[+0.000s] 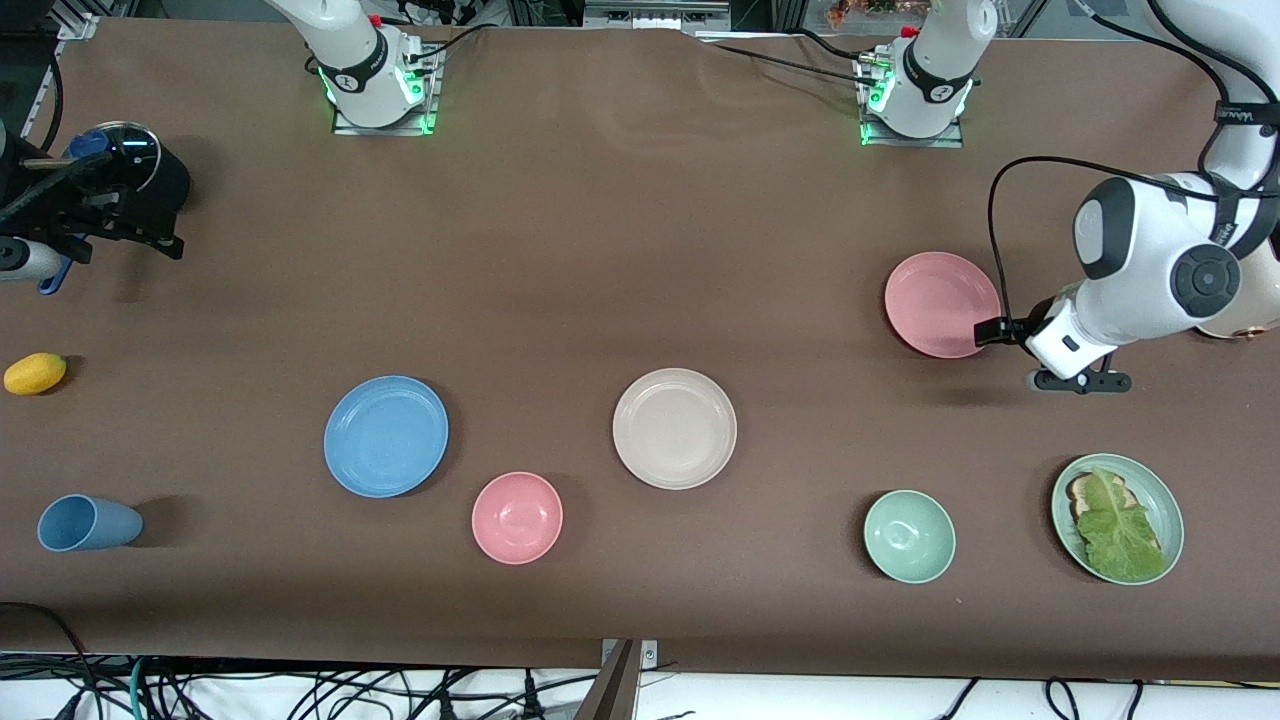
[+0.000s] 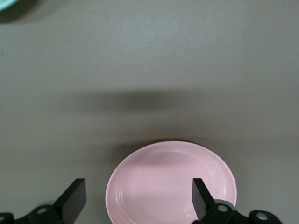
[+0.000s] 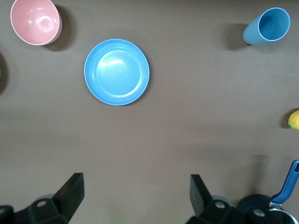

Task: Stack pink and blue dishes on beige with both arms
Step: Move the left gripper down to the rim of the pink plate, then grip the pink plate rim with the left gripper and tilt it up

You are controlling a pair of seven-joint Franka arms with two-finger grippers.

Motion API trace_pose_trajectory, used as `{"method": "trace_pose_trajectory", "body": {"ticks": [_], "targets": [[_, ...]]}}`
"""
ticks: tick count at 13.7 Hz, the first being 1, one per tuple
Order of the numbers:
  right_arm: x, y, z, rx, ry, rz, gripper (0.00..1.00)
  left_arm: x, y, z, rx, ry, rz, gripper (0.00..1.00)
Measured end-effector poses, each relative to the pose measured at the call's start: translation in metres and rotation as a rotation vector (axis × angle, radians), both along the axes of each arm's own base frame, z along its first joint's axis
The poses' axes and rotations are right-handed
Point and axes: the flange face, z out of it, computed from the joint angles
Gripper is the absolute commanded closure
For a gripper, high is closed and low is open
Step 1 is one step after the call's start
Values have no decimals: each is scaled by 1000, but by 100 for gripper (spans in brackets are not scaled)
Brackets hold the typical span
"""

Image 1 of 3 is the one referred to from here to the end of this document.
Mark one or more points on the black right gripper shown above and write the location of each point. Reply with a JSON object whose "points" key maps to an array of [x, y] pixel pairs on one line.
{"points": [[93, 203]]}

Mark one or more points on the small pink bowl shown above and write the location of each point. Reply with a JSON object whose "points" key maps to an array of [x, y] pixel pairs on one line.
{"points": [[517, 518]]}

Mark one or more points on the yellow lemon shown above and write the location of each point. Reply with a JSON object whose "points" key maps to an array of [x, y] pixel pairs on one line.
{"points": [[34, 374]]}

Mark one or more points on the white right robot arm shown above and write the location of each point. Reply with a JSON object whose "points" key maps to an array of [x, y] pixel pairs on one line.
{"points": [[350, 60]]}

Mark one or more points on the red flower decoration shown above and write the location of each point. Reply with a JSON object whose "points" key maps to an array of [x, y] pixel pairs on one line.
{"points": [[860, 10]]}

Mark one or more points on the green lettuce leaf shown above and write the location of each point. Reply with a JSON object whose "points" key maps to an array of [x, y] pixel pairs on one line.
{"points": [[1120, 535]]}

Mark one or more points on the dark metal post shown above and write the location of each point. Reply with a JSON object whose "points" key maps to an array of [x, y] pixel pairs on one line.
{"points": [[610, 695]]}

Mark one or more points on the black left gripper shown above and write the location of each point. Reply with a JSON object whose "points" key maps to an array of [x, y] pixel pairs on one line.
{"points": [[1014, 331]]}

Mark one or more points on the beige plate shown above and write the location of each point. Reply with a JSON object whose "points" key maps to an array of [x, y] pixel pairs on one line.
{"points": [[675, 429]]}

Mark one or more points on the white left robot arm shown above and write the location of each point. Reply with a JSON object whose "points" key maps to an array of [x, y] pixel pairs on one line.
{"points": [[1140, 260]]}

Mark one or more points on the white power strip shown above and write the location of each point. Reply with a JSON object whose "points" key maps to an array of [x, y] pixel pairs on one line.
{"points": [[440, 10]]}

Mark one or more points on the white kitchen appliance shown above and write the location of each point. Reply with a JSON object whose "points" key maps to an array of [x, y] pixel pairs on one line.
{"points": [[1240, 328]]}

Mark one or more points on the aluminium frame profile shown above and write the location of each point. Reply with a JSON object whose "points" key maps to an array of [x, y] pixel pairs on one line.
{"points": [[45, 95]]}

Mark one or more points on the small metal bracket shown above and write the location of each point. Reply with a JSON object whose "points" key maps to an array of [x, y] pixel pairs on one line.
{"points": [[650, 655]]}

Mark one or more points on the small green bowl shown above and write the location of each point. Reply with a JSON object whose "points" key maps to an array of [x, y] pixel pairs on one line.
{"points": [[909, 536]]}

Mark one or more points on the pink plate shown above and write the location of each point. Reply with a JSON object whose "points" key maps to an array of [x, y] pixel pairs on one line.
{"points": [[940, 305]]}

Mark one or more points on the blue plate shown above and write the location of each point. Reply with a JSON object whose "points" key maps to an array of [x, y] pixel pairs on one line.
{"points": [[385, 437]]}

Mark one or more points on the green plate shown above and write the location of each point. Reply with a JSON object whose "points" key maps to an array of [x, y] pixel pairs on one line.
{"points": [[1165, 500]]}

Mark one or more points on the blue cup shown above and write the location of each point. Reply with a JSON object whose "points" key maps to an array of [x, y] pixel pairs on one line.
{"points": [[85, 524]]}

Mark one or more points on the bread slice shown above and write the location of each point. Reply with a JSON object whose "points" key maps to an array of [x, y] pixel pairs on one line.
{"points": [[1078, 490]]}

